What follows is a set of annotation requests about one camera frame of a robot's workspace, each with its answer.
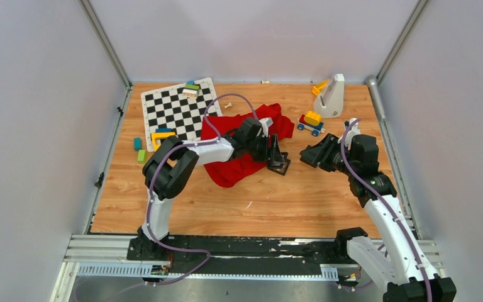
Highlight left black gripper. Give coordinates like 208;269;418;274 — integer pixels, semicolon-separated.
245;134;285;164

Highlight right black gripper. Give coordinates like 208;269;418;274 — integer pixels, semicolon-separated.
299;133;357;177

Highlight black square frame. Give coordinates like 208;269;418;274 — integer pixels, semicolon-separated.
267;152;291;176

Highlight red garment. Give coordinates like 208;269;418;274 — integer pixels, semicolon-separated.
201;103;294;187

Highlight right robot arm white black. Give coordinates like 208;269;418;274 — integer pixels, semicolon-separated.
300;134;457;301

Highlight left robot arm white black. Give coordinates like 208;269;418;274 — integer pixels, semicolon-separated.
137;118;291;260

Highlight toy train car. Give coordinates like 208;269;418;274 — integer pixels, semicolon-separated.
297;111;326;137

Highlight white wedge stand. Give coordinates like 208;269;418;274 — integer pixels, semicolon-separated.
313;74;345;118

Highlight yellow toy piece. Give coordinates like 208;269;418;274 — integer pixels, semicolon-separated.
311;79;329;96

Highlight stacked toy blocks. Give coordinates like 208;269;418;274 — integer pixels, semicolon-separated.
182;81;201;99

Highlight black white chessboard mat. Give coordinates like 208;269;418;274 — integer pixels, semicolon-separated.
141;77;222;152

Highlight green block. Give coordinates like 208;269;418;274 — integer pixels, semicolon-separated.
137;149;147;164

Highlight teal block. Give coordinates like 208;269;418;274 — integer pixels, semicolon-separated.
133;137;142;152

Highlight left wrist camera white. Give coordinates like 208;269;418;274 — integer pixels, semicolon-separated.
258;117;274;137

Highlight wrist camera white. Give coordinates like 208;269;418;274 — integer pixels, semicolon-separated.
258;117;274;137
340;118;361;148

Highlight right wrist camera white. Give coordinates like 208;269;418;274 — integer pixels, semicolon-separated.
340;118;361;148

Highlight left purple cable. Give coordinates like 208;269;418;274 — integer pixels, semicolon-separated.
145;93;261;286

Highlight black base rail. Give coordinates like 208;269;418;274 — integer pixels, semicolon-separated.
126;235;358;276

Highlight yellow triangular toy frame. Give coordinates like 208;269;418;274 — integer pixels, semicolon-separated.
151;132;176;152

